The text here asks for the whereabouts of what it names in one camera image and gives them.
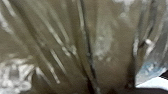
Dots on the grey plastic trash bag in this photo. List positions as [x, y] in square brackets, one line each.
[73, 43]

